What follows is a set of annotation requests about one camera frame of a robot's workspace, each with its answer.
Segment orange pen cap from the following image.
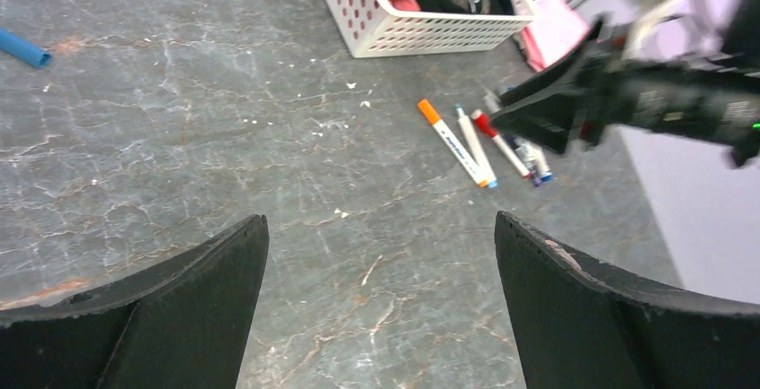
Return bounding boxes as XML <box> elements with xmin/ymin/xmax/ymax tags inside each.
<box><xmin>417</xmin><ymin>99</ymin><xmax>441</xmax><ymax>125</ymax></box>

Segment white plastic basket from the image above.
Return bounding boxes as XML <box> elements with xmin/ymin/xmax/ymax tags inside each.
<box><xmin>324</xmin><ymin>0</ymin><xmax>538</xmax><ymax>58</ymax></box>

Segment white pen blue tip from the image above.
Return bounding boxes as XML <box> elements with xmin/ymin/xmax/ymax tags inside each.
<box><xmin>455</xmin><ymin>104</ymin><xmax>498</xmax><ymax>188</ymax></box>

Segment red pen cap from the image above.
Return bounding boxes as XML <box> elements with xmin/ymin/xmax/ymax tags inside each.
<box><xmin>471</xmin><ymin>109</ymin><xmax>499</xmax><ymax>139</ymax></box>

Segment pink folded cloth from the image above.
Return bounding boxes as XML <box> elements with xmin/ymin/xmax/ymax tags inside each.
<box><xmin>515</xmin><ymin>0</ymin><xmax>590</xmax><ymax>73</ymax></box>

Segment white pen blue ends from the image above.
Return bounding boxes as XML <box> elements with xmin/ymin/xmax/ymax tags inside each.
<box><xmin>519</xmin><ymin>138</ymin><xmax>553</xmax><ymax>182</ymax></box>

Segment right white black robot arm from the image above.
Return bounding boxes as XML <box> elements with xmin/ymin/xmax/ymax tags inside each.
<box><xmin>490</xmin><ymin>0</ymin><xmax>759</xmax><ymax>168</ymax></box>

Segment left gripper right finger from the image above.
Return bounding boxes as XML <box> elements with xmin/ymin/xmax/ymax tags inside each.
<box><xmin>494</xmin><ymin>212</ymin><xmax>759</xmax><ymax>388</ymax></box>

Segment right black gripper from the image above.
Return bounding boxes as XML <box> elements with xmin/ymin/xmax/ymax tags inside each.
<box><xmin>489</xmin><ymin>12</ymin><xmax>631</xmax><ymax>156</ymax></box>

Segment light blue pen cap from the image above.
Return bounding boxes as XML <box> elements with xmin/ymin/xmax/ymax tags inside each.
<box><xmin>1</xmin><ymin>29</ymin><xmax>53</xmax><ymax>69</ymax></box>

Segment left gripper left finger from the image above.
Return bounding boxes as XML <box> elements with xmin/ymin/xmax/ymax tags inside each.
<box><xmin>1</xmin><ymin>215</ymin><xmax>270</xmax><ymax>388</ymax></box>

